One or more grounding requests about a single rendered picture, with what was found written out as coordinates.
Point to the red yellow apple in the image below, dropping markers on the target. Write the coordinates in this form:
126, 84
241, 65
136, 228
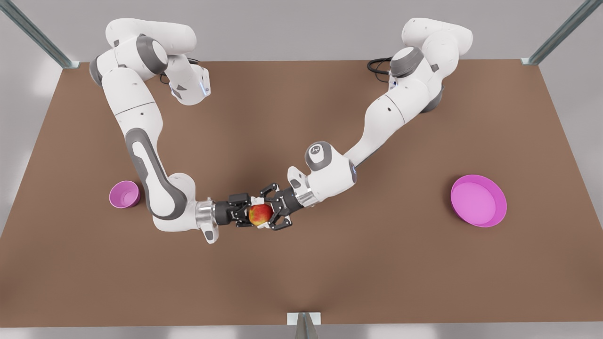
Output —
260, 214

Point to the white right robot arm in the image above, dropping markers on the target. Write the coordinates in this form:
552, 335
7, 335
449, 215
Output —
136, 113

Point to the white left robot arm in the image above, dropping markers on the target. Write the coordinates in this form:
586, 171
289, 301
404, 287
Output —
400, 101

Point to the pink bowl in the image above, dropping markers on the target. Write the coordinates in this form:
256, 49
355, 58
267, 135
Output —
124, 194

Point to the pink plate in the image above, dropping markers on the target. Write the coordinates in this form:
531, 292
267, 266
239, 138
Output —
478, 200

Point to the silver frame post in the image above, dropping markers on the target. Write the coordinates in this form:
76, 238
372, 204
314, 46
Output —
40, 35
560, 33
304, 325

